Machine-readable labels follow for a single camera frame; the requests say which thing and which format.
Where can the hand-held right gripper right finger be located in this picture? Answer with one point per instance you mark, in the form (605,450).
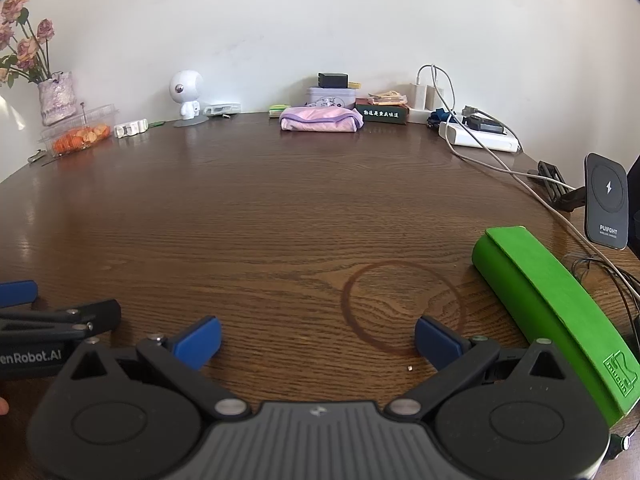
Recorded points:
(437,345)

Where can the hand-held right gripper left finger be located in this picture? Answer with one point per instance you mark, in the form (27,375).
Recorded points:
(197,342)

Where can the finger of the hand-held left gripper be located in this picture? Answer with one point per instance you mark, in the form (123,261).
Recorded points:
(95,312)
(17,293)

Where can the pastel pink purple garment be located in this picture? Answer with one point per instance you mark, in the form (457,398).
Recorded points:
(320,119)

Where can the person's left hand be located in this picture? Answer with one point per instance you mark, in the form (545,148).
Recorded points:
(3,406)

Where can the green leather case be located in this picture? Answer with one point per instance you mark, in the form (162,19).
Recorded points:
(540,290)

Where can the thin wooden toothpick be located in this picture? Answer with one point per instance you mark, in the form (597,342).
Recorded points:
(52,162)

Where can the metal nail clipper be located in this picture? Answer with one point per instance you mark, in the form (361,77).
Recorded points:
(36,158)

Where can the clear plastic fruit container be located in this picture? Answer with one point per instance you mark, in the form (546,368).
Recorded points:
(80,137)

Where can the white plastic clip device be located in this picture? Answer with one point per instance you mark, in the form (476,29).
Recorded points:
(131,128)

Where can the thin stick with round top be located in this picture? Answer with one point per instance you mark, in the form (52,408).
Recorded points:
(83,112)

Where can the white textured vase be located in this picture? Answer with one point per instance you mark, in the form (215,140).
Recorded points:
(57,100)

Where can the black folding phone stand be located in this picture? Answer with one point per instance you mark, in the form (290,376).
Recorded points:
(552,180)

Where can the white power strip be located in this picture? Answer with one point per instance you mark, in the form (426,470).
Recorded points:
(477,141)

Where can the black plug on strip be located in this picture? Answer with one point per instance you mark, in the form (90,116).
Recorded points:
(482,124)

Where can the blue folded item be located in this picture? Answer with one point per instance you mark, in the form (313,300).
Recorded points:
(439,117)

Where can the small white rectangular device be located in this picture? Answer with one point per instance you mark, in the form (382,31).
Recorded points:
(222,108)

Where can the dark green printed box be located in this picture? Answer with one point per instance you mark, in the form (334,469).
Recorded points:
(381,114)

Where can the white round-headed robot figurine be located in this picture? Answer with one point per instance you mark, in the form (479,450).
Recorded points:
(186,87)

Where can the green yellow packet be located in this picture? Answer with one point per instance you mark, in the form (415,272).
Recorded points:
(277,111)

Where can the black chair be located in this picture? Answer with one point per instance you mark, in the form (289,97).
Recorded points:
(635,200)

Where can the dried pink rose bouquet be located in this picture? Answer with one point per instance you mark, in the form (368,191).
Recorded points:
(27,47)

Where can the pile of tan snack packets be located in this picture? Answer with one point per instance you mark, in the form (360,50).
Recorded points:
(387,97)

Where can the lavender tin box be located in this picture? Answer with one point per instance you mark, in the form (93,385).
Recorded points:
(330,97)

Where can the black power adapter block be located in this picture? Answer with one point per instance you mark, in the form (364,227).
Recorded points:
(332,80)

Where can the white wall charger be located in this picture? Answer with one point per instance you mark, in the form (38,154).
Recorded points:
(433,97)
(418,96)

